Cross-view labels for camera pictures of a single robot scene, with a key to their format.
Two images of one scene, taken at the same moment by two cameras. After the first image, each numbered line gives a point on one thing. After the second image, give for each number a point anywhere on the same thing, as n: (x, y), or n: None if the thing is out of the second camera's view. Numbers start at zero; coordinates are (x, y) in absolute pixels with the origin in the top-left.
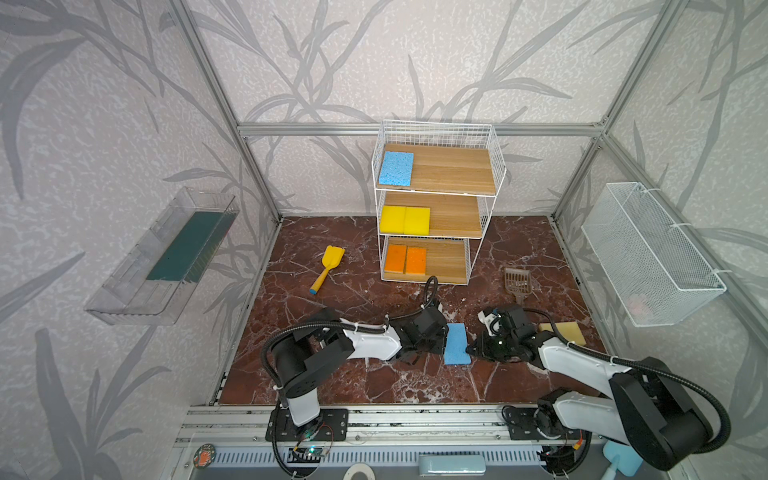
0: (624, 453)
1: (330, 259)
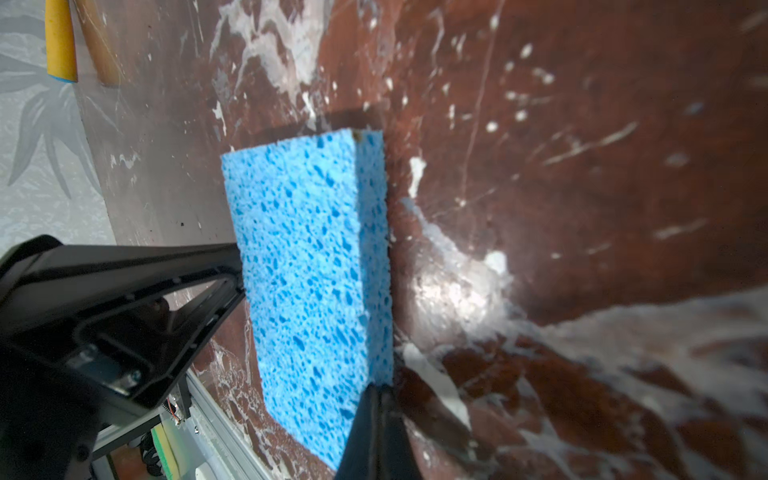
0: None
1: (60, 48)
